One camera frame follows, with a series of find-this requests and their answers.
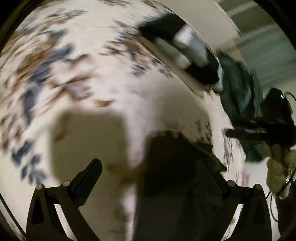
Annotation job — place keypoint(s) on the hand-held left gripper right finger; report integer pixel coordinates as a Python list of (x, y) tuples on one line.
[(209, 177)]

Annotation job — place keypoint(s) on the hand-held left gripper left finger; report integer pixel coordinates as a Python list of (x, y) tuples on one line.
[(91, 176)]

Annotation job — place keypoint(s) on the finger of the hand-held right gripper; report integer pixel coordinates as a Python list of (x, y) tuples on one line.
[(245, 134)]

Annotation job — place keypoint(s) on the black striped sweater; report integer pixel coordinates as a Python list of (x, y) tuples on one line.
[(166, 185)]

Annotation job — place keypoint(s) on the person's right forearm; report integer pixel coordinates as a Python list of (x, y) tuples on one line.
[(286, 213)]

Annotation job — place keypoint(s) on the person's right hand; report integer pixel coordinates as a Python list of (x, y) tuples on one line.
[(277, 166)]

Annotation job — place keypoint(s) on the green blanket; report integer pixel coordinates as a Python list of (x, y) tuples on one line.
[(238, 92)]

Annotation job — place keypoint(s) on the grey-green curtain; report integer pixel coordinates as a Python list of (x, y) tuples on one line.
[(266, 51)]

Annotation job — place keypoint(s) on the floral bed sheet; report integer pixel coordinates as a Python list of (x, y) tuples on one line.
[(69, 92)]

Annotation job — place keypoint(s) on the folded striped sweater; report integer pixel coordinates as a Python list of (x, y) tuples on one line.
[(196, 46)]

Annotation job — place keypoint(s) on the folded grey garment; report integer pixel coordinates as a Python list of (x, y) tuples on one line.
[(171, 51)]

